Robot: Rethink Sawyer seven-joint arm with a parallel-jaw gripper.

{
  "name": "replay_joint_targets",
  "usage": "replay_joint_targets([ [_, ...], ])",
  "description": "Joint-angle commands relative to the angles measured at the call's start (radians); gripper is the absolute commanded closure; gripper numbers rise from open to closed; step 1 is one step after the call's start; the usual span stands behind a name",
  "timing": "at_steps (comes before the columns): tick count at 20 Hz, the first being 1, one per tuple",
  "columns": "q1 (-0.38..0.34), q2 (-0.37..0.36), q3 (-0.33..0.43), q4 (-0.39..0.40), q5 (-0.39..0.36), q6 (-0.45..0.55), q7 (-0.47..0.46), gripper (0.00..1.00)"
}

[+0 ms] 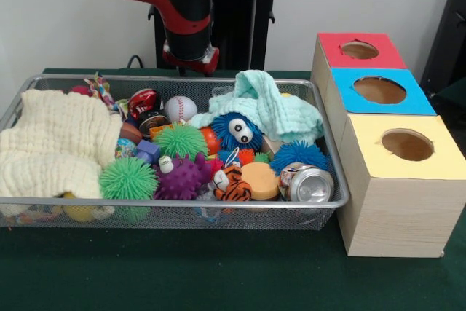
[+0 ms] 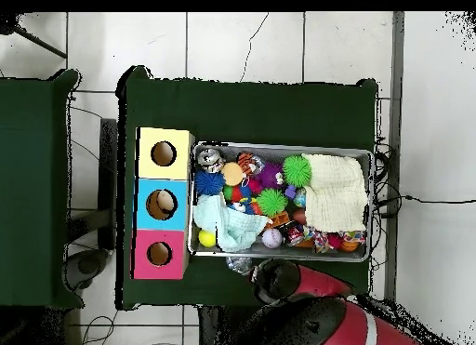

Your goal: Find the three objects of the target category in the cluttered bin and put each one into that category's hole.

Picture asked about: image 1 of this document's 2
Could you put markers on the blue spiky rubber ball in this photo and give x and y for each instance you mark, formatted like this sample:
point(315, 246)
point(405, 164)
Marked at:
point(298, 156)

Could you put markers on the red and silver drink can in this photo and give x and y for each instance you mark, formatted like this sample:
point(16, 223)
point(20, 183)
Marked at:
point(153, 121)

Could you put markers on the blue spiky ball with eyes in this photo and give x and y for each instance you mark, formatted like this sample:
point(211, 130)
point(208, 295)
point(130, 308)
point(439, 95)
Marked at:
point(222, 129)

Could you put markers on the cream waffle cloth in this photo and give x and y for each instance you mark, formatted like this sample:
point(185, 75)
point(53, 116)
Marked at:
point(54, 136)

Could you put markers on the tiger plush toy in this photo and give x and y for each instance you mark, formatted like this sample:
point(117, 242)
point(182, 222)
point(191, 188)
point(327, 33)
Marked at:
point(233, 188)

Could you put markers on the light blue waffle cloth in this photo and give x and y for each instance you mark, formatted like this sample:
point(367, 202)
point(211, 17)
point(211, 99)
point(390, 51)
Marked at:
point(284, 110)

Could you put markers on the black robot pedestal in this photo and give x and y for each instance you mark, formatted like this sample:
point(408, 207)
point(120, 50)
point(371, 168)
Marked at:
point(247, 16)

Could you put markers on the crushed silver drink can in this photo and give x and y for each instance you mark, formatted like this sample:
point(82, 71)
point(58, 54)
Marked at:
point(309, 185)

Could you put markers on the white baseball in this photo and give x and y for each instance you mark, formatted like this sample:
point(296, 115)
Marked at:
point(180, 109)

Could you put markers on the green spiky rubber ball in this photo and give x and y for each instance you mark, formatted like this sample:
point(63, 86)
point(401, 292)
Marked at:
point(128, 179)

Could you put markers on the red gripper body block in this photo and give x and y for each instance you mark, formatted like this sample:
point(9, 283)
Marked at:
point(204, 66)

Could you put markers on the green spiky toy with eyes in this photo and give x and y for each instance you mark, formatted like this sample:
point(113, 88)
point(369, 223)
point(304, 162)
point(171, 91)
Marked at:
point(181, 141)

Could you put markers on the black stand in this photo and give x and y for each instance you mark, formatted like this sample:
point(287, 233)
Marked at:
point(448, 34)

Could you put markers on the wooden box with three holes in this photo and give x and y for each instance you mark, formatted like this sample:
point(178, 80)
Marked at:
point(400, 216)

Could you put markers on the dark green table cloth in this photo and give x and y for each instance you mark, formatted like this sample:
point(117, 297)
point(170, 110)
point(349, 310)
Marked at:
point(218, 274)

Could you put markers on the purple spiky toy with eyes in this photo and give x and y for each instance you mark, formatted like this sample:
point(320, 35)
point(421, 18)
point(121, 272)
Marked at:
point(182, 181)

